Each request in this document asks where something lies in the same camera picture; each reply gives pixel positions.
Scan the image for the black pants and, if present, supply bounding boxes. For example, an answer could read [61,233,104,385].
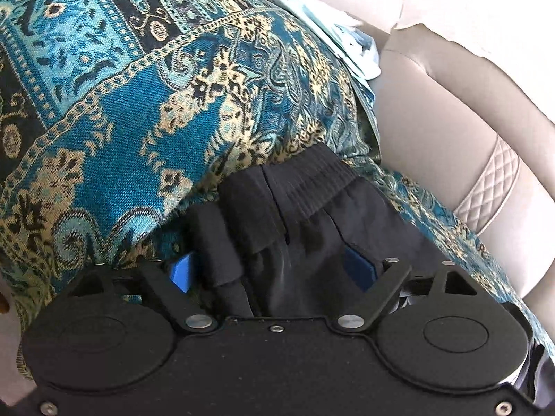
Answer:
[173,141,555,408]

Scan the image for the beige leather sofa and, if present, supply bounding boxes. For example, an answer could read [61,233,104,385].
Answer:
[321,0,554,331]

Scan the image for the teal patterned sofa throw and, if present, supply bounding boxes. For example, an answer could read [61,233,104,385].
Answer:
[0,0,555,378]

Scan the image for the light blue white cloth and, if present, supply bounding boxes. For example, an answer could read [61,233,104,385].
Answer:
[272,0,381,102]

